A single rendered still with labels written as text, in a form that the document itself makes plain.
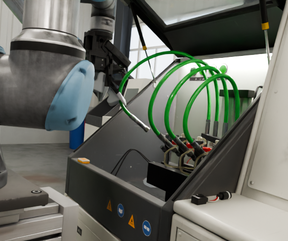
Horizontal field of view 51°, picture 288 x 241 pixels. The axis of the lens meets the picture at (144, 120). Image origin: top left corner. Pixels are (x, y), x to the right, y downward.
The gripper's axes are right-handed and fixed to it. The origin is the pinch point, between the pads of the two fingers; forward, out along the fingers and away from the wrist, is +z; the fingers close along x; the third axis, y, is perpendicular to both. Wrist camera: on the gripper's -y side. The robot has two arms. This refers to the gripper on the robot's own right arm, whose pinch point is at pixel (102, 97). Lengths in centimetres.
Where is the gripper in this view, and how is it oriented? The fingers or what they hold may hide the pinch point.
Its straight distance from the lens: 98.8
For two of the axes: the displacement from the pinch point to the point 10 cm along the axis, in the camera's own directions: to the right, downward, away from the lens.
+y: -8.2, -0.4, -5.6
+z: -0.9, 9.9, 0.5
